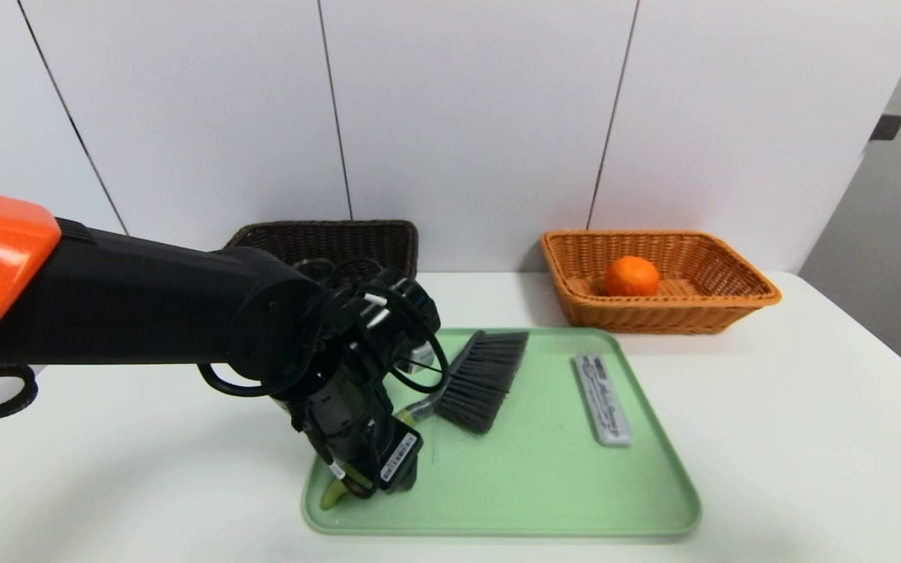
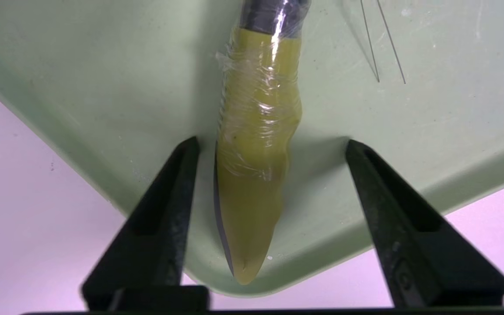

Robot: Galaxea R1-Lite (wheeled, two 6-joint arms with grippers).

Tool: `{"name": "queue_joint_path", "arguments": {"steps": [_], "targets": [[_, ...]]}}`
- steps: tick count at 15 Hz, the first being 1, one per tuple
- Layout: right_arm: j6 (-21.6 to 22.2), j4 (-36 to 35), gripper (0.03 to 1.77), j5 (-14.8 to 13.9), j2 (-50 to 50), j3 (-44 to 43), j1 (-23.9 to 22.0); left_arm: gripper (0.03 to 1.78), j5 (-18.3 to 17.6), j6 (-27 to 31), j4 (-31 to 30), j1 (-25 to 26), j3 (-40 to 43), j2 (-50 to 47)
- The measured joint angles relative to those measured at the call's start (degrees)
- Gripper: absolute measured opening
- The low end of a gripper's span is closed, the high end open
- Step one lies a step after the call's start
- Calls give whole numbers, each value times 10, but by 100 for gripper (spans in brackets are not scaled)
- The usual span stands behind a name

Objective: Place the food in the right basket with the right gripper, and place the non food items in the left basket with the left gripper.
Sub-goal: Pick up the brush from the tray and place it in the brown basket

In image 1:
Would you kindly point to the light green plastic tray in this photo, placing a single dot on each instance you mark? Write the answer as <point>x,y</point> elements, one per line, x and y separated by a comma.
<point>536,485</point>

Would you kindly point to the grey white printed eraser bar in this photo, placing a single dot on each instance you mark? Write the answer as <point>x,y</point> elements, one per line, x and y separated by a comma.
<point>603,399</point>

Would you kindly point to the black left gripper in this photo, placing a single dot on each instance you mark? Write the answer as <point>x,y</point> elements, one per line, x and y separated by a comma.
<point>398,460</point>

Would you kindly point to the left wrist camera unit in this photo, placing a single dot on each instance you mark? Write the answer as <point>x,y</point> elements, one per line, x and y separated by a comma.
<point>411,305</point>

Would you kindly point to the orange wicker basket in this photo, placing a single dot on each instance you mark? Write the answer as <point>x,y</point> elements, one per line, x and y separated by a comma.
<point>701,313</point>

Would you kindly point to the orange fruit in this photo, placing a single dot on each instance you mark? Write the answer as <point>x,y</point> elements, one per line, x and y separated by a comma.
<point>633,276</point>

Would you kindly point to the dark brown wicker basket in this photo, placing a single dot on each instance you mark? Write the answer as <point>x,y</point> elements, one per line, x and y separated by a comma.
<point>341,238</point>

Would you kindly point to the dark wall fixture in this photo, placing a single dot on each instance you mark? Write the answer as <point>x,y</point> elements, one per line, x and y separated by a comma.
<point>887,127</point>

